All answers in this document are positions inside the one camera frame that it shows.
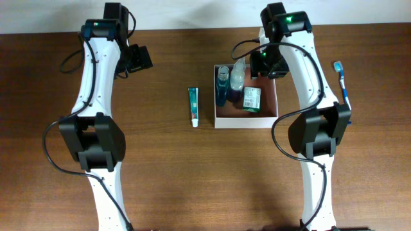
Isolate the clear spray bottle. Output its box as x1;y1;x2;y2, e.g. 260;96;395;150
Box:
229;57;246;103

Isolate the green soap box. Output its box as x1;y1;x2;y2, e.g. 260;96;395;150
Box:
242;87;261;113

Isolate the teal mouthwash bottle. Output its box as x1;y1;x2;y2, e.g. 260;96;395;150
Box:
216;66;229;107

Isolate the blue white toothbrush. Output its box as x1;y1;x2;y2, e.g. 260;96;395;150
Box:
333;61;352;110

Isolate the green toothpaste tube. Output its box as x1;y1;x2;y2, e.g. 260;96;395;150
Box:
188;87;199;128

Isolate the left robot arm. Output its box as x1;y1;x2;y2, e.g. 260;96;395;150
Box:
58;3;153;230

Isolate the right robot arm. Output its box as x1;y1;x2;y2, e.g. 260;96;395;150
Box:
250;3;351;230

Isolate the white square cardboard box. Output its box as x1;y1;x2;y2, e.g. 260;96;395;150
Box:
214;64;279;128

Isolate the left black cable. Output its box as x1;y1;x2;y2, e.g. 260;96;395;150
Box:
42;31;134;231

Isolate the black cable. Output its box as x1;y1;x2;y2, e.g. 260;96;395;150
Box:
42;31;134;231
231;38;328;230

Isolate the right black cable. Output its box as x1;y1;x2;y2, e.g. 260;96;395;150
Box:
231;38;328;230

